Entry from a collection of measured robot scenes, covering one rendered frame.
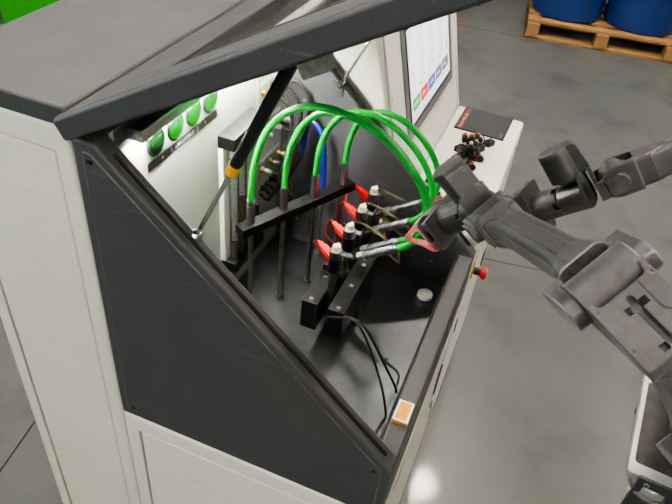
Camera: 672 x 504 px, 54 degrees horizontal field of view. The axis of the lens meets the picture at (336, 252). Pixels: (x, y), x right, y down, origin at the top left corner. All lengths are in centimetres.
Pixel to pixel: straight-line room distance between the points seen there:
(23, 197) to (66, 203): 9
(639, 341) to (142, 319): 83
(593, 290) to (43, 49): 93
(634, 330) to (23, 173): 92
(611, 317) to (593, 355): 226
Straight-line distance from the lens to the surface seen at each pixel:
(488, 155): 205
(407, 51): 170
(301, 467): 132
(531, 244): 86
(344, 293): 146
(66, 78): 112
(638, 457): 128
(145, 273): 114
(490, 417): 258
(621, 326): 71
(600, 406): 279
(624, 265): 72
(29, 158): 115
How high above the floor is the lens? 198
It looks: 40 degrees down
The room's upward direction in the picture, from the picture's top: 7 degrees clockwise
